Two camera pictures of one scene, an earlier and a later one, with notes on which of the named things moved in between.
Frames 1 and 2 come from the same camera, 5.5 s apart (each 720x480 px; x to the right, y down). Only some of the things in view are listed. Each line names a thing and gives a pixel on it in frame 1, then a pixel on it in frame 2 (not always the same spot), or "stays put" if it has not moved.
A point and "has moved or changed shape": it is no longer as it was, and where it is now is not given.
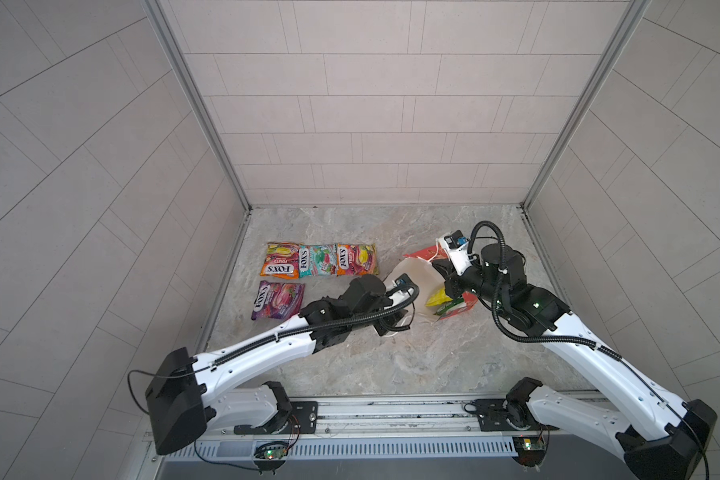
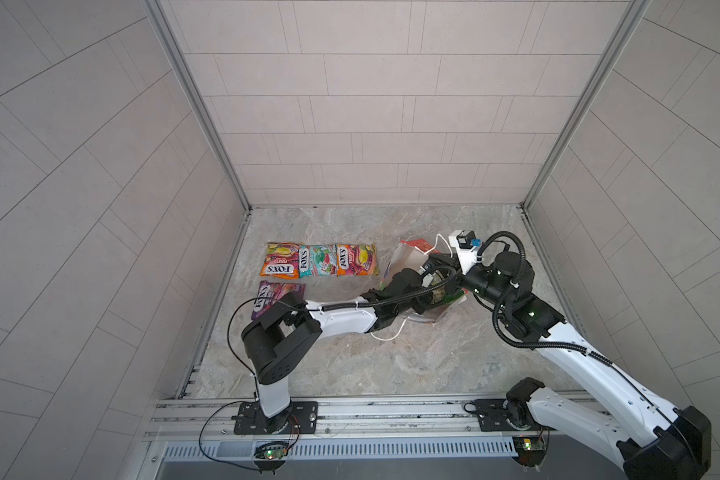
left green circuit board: x=271 y=450 stays put
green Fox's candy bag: x=452 y=306 has moved or changed shape
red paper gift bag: x=419 y=267 has moved or changed shape
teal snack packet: x=317 y=260 stays put
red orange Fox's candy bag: x=282 y=260 stays put
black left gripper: x=389 y=322 -> x=424 y=301
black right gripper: x=448 y=275 stays put
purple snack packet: x=278 y=300 stays put
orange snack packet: x=356 y=259 stays put
